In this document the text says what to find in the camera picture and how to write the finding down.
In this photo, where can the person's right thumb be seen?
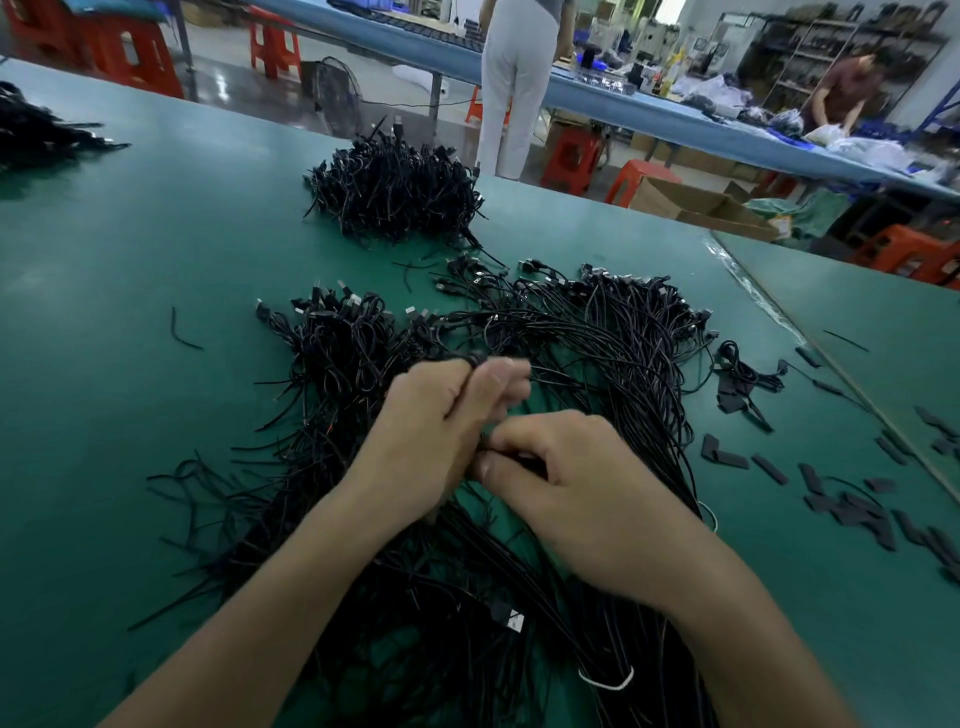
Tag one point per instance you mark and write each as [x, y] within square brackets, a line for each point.
[506, 472]

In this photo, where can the white rubber band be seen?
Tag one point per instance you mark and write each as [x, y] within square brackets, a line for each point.
[607, 682]

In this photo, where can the clear plastic tape strip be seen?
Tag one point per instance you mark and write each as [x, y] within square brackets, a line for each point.
[754, 289]

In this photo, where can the green plastic bag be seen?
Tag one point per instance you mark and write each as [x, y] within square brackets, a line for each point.
[806, 214]

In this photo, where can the brown cardboard box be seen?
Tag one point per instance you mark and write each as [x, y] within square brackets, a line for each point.
[701, 206]

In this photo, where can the person's right hand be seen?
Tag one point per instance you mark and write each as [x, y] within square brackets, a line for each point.
[600, 510]

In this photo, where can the person's left thumb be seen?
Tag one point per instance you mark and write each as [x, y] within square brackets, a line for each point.
[504, 386]

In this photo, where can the long blue work table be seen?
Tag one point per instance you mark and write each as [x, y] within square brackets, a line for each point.
[525, 67]

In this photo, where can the person's left forearm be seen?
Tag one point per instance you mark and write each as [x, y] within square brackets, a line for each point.
[262, 622]

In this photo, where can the person's right forearm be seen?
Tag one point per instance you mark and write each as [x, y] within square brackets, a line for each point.
[750, 645]

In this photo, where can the scattered black fastening strips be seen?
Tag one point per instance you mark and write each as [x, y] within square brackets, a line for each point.
[862, 510]

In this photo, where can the red plastic stool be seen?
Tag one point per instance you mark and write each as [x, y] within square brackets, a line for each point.
[37, 26]
[911, 255]
[274, 45]
[570, 161]
[474, 109]
[637, 180]
[131, 56]

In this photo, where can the person's left hand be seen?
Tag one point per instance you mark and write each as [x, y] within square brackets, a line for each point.
[409, 442]

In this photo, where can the black floor fan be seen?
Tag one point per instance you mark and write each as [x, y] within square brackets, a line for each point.
[337, 97]

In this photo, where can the metal storage shelf rack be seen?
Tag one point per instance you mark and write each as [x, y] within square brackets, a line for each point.
[840, 41]

